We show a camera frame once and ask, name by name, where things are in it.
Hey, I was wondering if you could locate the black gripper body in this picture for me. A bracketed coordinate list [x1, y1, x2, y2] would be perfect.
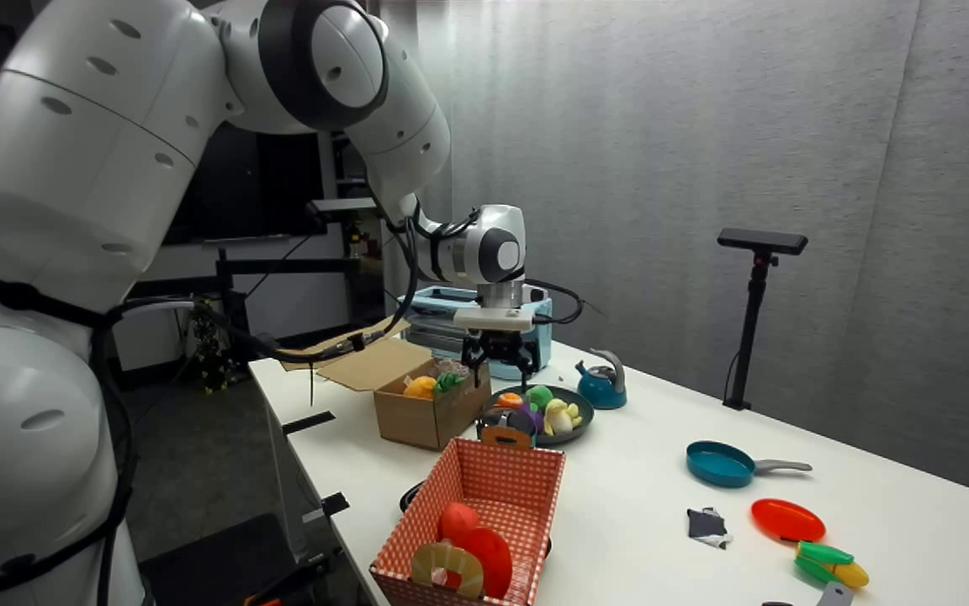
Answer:
[453, 309, 539, 371]

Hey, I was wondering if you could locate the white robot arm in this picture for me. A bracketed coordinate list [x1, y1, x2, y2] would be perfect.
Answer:
[0, 0, 532, 606]

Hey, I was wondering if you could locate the dark plate with toy food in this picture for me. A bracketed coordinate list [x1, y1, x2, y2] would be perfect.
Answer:
[478, 385, 591, 448]

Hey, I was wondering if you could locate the green toy vegetable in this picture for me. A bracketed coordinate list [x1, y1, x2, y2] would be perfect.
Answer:
[434, 371, 467, 398]

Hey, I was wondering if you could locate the teal toy kettle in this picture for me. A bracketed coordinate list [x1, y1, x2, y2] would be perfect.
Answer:
[576, 350, 627, 410]

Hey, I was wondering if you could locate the yellow toy fruit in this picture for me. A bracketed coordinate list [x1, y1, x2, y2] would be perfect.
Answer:
[405, 373, 438, 400]

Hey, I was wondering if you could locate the open cardboard box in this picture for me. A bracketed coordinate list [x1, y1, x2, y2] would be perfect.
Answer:
[286, 339, 492, 453]

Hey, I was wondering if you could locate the orange checkered paper basket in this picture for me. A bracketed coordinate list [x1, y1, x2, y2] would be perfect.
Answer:
[371, 442, 566, 606]

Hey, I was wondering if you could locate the small red toy tomato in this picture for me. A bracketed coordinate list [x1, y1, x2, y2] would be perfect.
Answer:
[438, 502, 480, 538]

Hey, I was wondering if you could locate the teal frying pan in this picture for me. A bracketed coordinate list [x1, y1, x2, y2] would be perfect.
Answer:
[687, 442, 808, 488]

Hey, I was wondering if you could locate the small black card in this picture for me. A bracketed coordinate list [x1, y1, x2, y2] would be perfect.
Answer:
[687, 508, 730, 550]

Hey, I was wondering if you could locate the red round plate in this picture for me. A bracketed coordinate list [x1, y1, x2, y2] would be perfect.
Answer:
[751, 498, 823, 544]

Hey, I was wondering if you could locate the green yellow toy corn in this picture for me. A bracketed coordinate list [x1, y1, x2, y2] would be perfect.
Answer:
[794, 544, 868, 591]

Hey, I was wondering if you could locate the black camera stand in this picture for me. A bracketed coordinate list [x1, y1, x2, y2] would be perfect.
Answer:
[718, 228, 808, 410]

